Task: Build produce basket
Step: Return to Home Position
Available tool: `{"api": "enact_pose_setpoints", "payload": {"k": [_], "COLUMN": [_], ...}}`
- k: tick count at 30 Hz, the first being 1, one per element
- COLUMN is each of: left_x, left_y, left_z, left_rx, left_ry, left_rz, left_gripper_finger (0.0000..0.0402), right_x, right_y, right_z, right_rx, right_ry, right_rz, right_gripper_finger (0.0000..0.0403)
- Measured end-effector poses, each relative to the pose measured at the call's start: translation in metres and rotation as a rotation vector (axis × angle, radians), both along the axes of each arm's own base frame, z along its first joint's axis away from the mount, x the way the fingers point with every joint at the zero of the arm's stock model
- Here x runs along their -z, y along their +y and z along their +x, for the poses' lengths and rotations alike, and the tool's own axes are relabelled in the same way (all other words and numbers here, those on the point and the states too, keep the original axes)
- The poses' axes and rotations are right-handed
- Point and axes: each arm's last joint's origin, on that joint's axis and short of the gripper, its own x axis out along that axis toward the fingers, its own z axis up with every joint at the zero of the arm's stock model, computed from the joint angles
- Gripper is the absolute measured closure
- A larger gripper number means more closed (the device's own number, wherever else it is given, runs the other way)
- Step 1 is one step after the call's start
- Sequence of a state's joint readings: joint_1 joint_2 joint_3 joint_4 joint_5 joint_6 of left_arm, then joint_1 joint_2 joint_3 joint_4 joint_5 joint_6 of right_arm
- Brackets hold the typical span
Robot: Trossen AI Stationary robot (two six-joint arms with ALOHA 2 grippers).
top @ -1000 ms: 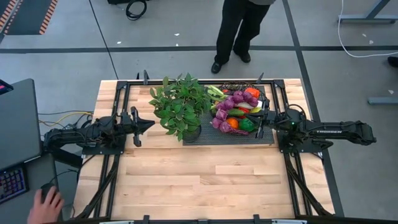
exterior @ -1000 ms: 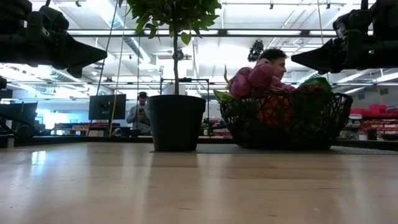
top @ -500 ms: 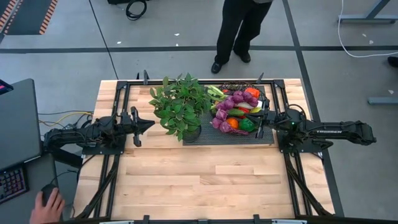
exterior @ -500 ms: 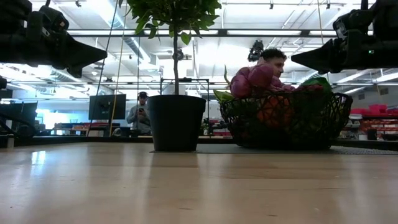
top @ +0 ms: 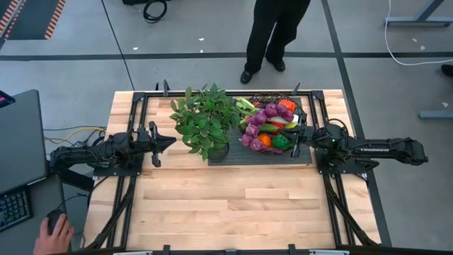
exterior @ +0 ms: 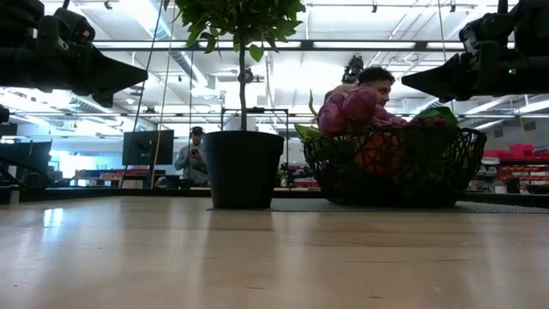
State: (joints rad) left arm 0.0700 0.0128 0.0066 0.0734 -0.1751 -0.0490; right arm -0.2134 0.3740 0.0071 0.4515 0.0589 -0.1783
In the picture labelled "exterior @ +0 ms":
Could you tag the dark grey woven placemat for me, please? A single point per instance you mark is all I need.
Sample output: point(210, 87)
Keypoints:
point(386, 207)

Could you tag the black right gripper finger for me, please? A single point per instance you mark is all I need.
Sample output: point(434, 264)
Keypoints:
point(435, 79)

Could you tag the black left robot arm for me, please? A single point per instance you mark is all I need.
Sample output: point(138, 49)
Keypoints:
point(17, 47)

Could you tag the round green lime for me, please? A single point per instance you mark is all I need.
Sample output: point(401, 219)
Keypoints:
point(437, 113)

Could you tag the black computer monitor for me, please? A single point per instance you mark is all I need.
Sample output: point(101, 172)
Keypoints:
point(148, 148)

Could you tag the black round overhead camera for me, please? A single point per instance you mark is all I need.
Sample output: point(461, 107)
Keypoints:
point(249, 75)

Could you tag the purple grape bunch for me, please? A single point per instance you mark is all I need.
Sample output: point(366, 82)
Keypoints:
point(356, 107)

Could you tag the black overhead beam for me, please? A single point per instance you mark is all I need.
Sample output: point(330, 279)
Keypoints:
point(364, 45)

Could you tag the black mounted camera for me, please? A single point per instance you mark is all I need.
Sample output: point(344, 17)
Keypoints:
point(352, 68)

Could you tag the white cylindrical tank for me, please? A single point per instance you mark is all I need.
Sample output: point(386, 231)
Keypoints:
point(231, 124)

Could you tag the person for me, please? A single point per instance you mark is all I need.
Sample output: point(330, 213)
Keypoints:
point(379, 81)
point(193, 159)

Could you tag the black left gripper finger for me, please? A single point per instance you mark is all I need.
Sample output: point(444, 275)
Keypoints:
point(116, 77)

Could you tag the silver ventilation duct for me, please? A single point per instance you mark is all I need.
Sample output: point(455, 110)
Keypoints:
point(188, 68)

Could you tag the orange toy pepper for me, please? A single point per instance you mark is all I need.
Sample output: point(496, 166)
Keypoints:
point(379, 154)

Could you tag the red storage bins shelf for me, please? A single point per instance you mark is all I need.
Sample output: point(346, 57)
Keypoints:
point(519, 163)

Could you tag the potted green leafy plant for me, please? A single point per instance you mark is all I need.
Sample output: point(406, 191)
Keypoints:
point(242, 171)

